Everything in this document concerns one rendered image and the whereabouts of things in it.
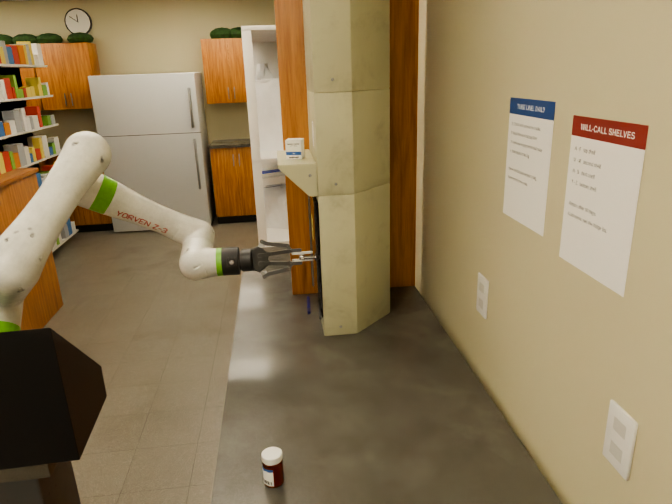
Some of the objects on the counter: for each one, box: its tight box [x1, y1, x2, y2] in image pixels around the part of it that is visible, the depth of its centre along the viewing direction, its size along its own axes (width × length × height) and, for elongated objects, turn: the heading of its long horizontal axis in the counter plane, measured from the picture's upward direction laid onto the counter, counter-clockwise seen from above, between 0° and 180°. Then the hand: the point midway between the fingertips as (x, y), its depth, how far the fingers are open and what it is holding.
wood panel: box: [274, 0, 419, 295], centre depth 194 cm, size 49×3×140 cm, turn 102°
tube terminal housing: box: [307, 88, 390, 336], centre depth 183 cm, size 25×32×77 cm
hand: (302, 256), depth 180 cm, fingers closed, pressing on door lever
